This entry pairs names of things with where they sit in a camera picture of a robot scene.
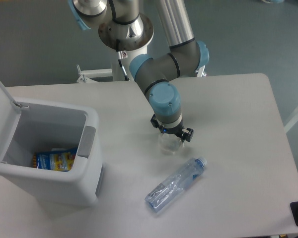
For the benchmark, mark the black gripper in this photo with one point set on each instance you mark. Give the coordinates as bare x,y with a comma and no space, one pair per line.
173,126

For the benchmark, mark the clear plastic water bottle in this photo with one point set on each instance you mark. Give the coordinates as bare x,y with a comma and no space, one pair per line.
176,183

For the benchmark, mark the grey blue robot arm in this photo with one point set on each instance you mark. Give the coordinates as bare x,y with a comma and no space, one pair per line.
153,78

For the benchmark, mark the white plastic trash can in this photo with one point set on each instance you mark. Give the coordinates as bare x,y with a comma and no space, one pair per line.
28,126

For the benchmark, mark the blue snack wrapper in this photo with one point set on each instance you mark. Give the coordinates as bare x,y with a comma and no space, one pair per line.
61,160

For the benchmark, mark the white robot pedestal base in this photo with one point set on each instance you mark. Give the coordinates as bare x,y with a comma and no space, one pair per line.
128,48

